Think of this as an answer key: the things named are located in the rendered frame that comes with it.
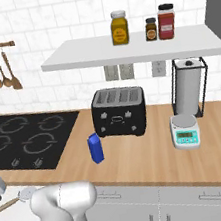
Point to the open white drawer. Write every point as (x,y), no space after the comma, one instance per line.
(15,220)

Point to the white wall shelf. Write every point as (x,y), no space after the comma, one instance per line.
(133,49)

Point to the white teal kitchen scale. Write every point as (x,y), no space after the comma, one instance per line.
(185,131)

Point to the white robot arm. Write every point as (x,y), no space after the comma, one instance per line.
(63,204)

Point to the black four-slot toaster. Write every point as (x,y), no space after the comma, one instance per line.
(118,116)

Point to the grey cupboard door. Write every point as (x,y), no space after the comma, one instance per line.
(206,215)
(123,220)

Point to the wooden spatula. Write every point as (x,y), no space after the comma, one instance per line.
(16,83)

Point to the black hob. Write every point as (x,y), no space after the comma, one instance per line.
(33,141)

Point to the blue carton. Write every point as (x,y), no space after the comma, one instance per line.
(96,149)

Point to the red jar with black lid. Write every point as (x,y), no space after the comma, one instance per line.
(166,24)

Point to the yellow jar with white lid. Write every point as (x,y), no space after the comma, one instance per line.
(119,30)

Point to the small brown spice jar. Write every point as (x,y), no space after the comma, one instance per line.
(151,31)

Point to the grey wall outlet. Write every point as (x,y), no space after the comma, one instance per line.
(111,73)
(127,71)

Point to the white paper towel roll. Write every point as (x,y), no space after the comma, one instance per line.
(188,90)

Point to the white wall outlet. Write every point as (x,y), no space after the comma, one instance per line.
(159,68)

